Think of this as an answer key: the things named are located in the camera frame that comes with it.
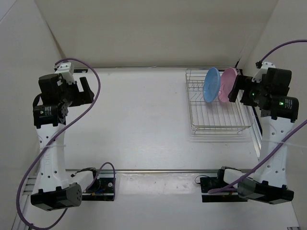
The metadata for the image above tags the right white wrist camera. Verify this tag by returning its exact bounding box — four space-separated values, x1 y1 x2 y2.
252 61 275 83

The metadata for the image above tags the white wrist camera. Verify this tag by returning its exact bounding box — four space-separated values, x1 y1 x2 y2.
55 62 75 85
252 61 275 83

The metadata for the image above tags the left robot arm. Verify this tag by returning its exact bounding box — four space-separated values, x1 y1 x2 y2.
31 73 94 211

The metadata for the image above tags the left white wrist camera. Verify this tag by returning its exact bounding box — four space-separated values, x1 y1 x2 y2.
55 62 75 85

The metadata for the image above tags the pink plate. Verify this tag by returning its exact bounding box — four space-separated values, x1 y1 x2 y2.
218 68 237 103

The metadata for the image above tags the metal wire dish rack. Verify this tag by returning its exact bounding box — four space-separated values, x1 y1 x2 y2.
185 69 253 135

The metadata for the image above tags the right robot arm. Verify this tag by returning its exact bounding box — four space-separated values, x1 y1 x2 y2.
208 67 299 205

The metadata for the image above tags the purple cable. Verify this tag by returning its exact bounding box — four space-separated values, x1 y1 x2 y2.
207 39 307 194
16 58 101 228

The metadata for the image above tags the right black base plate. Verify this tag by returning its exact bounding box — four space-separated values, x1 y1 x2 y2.
195 176 248 203

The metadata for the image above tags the blue plate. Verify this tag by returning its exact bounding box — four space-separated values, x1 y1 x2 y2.
203 67 221 103

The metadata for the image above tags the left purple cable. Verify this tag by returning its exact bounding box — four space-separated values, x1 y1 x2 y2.
16 58 101 228

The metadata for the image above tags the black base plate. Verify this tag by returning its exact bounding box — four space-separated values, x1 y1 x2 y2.
69 168 116 201
195 176 248 203

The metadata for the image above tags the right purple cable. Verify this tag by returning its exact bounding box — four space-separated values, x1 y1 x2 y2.
207 39 307 194

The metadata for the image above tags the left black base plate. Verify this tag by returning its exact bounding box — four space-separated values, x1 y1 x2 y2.
69 168 116 201

